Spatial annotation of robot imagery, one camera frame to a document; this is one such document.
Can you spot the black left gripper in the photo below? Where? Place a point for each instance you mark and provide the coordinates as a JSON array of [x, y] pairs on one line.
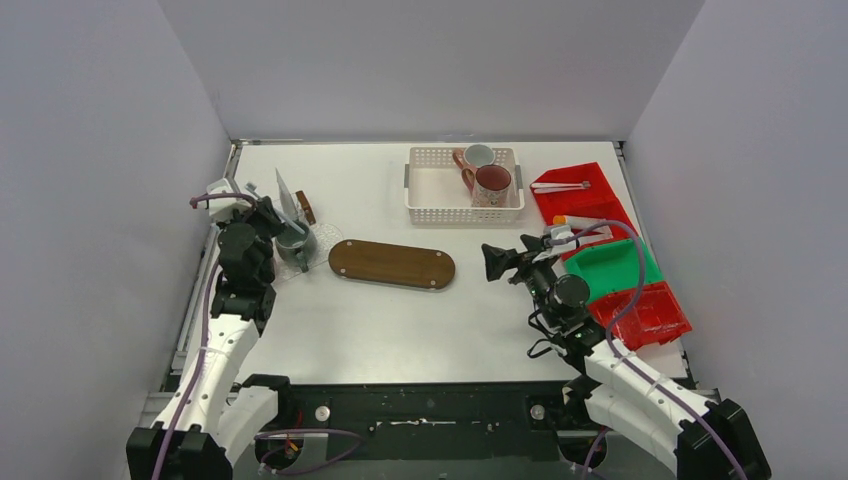
[[266, 218]]

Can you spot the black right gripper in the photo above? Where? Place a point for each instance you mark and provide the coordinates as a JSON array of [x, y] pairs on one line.
[[501, 261]]

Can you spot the white toothpaste tube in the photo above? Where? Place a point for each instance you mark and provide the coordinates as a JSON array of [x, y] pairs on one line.
[[288, 209]]

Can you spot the grey-green ceramic mug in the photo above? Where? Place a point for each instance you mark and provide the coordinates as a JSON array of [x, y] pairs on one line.
[[297, 245]]

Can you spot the wooden acrylic toothbrush holder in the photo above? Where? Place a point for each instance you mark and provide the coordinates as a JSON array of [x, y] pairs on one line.
[[304, 208]]

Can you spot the white blue toothbrush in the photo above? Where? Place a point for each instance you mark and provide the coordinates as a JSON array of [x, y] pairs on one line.
[[299, 230]]

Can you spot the pink ghost pattern mug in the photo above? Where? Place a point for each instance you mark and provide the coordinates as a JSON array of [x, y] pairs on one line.
[[488, 185]]

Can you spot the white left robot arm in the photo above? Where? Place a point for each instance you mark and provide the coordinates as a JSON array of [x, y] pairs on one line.
[[199, 434]]

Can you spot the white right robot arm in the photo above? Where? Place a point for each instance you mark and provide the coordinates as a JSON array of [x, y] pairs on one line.
[[693, 436]]

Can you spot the clear textured acrylic tray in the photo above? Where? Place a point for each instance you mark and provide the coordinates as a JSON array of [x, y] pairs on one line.
[[327, 237]]

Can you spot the orange capped toothpaste tube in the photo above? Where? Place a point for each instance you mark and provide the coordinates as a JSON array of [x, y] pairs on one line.
[[576, 222]]

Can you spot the white pink toothbrush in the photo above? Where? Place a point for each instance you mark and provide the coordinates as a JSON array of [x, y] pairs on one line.
[[560, 186]]

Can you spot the green plastic tray insert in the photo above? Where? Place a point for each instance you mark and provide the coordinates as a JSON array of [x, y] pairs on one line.
[[606, 268]]

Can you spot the brown oval wooden tray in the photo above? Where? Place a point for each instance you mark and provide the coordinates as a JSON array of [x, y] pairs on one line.
[[392, 264]]

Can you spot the red plastic organizer tray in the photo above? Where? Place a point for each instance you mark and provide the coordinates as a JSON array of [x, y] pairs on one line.
[[657, 317]]

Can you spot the white perforated plastic basket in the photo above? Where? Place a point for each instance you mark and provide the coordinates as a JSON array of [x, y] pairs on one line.
[[434, 195]]

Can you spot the orange-pink mug white inside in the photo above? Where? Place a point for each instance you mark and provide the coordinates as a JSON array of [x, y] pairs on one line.
[[470, 159]]

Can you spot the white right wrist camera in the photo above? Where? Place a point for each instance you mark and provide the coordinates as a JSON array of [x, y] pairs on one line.
[[558, 239]]

